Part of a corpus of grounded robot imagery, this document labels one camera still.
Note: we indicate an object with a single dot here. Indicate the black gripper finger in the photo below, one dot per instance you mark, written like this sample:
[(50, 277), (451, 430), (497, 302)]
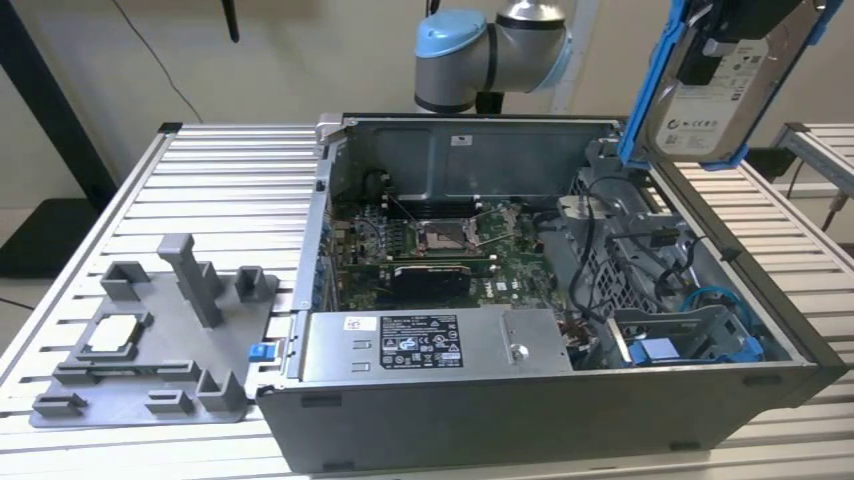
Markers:
[(696, 65)]

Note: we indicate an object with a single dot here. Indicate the hard disk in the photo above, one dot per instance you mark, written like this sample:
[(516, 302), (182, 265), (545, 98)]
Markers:
[(707, 110)]

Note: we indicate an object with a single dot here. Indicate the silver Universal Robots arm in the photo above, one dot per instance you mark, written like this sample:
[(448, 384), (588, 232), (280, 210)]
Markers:
[(460, 65)]

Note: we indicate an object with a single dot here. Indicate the grey metal disk bay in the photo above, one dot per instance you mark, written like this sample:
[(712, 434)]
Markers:
[(667, 320)]

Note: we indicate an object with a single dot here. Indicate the black box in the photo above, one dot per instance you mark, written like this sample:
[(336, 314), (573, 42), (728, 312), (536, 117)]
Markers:
[(769, 165)]

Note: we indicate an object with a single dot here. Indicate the aluminium slat side table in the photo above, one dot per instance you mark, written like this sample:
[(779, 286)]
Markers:
[(820, 145)]

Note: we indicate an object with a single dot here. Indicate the green motherboard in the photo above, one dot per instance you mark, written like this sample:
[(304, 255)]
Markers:
[(520, 280)]

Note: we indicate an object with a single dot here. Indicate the CPU socket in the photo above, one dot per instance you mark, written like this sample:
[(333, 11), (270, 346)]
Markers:
[(443, 237)]

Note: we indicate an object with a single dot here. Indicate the locking lever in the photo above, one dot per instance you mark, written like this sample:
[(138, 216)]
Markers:
[(404, 209)]

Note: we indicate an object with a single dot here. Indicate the blue plastic bay clip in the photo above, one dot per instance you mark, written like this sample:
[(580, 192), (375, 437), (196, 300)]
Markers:
[(653, 351)]

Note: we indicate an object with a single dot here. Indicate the black graphics card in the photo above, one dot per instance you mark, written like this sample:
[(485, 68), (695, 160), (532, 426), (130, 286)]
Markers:
[(429, 282)]

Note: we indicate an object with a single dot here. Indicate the silver power supply unit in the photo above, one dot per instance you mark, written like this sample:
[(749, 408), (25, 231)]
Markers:
[(333, 350)]

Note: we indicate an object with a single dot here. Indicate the open grey PC case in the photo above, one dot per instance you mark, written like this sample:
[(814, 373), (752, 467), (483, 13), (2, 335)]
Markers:
[(467, 425)]

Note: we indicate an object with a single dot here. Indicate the blue case latch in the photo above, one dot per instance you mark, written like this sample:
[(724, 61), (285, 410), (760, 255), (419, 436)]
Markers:
[(260, 352)]

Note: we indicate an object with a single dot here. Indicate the grey parts rack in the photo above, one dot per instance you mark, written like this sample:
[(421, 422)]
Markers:
[(160, 320)]

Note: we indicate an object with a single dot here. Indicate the silver CPU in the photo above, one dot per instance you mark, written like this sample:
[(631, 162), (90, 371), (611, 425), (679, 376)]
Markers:
[(113, 334)]

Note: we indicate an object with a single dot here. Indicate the black stand with base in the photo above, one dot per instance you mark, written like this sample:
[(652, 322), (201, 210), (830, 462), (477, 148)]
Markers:
[(46, 240)]

